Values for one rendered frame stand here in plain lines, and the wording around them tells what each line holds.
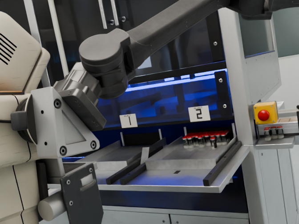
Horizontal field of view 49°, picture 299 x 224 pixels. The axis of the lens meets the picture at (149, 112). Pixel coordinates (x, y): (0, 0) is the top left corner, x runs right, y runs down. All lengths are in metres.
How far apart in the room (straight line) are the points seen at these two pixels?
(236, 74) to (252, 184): 0.43
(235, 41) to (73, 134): 0.84
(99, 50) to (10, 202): 0.33
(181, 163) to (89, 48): 0.62
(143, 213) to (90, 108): 1.13
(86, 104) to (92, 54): 0.11
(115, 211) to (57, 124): 1.21
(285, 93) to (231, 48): 4.68
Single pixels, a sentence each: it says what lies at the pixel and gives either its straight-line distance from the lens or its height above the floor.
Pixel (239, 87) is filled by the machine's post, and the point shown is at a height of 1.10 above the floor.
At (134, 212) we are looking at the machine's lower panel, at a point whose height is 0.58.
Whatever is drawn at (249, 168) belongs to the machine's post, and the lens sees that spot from 1.33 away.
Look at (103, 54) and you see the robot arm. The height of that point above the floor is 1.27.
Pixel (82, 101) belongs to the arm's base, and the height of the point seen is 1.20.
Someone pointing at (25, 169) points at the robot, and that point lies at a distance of 0.69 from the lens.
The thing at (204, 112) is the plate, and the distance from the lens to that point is 1.32.
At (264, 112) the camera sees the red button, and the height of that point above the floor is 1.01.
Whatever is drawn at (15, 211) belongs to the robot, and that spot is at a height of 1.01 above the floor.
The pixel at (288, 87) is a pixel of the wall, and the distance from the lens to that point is 5.90.
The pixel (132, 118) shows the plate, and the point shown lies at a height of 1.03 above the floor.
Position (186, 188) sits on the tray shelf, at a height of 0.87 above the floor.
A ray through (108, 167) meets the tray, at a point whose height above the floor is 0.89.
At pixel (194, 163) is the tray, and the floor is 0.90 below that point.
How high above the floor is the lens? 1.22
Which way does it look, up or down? 7 degrees down
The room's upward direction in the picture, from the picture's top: 10 degrees counter-clockwise
